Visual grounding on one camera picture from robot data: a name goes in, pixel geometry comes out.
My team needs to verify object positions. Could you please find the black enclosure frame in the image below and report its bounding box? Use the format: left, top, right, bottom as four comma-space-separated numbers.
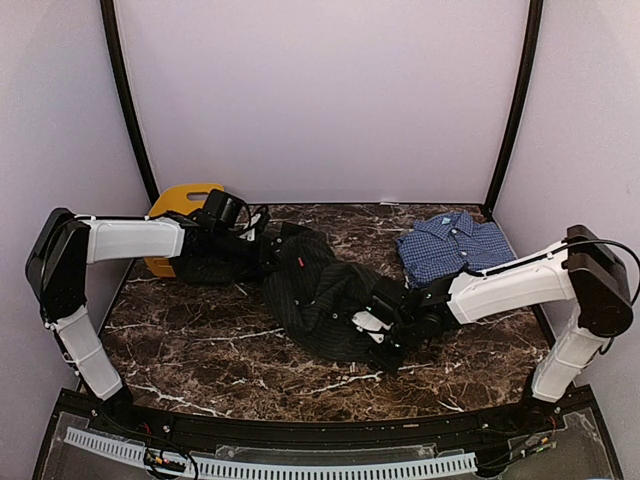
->
99, 1, 544, 215

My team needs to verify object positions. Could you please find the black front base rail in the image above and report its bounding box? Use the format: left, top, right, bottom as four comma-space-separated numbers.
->
33, 386, 623, 479

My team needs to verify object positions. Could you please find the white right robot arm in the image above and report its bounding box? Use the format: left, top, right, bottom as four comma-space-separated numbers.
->
351, 225, 639, 434

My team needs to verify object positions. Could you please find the white slotted cable duct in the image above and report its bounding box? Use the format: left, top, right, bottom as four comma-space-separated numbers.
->
64, 427, 477, 479

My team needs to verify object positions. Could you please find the blue checked folded shirt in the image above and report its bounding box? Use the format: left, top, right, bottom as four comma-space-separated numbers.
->
396, 211, 516, 288

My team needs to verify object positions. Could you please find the black pinstriped long sleeve shirt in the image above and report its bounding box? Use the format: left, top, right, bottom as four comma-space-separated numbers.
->
177, 222, 401, 374

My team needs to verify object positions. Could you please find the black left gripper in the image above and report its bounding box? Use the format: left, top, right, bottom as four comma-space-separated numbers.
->
212, 228, 286, 277

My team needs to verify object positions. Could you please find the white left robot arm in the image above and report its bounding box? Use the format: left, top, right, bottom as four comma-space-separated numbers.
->
25, 207, 274, 436

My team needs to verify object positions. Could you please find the yellow plastic basket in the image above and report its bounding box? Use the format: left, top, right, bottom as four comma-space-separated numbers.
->
144, 182, 224, 278

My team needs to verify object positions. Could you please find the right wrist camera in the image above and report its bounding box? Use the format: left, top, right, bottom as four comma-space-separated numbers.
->
351, 290, 400, 344

